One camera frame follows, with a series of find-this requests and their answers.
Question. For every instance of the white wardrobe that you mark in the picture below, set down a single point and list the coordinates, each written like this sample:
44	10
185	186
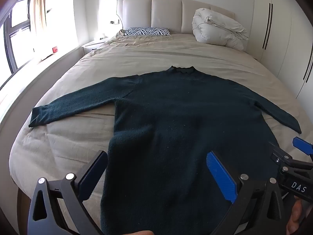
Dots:
281	29

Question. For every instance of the beige padded headboard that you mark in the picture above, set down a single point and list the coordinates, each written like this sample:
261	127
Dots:
166	12

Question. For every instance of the person's right hand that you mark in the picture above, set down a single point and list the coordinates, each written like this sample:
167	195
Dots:
296	220

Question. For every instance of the red box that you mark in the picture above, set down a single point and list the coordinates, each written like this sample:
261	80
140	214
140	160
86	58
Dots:
55	49

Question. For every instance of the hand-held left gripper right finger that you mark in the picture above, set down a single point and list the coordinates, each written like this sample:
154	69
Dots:
220	173

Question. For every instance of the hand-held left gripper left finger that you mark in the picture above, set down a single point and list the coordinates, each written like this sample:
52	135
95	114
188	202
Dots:
94	169

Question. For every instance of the beige curtain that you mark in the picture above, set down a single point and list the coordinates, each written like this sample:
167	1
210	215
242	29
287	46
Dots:
39	9

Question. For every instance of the white folded duvet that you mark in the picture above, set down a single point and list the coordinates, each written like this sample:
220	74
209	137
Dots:
215	29

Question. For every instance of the zebra print pillow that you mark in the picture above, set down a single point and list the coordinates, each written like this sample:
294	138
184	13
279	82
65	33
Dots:
146	31

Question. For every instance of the bed with beige sheet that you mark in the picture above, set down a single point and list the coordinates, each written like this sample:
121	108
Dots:
171	51

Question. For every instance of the black framed window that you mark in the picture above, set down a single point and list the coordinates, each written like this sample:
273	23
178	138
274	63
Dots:
14	29

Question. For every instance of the wall socket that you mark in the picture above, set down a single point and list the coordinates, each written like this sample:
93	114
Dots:
115	22

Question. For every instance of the white nightstand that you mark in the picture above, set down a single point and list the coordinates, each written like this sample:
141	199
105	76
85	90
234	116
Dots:
93	46

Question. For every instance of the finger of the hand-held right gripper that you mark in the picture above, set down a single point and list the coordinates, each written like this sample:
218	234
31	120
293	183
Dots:
281	158
303	145

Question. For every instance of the dark green sweater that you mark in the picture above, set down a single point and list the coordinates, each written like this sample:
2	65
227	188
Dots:
176	117

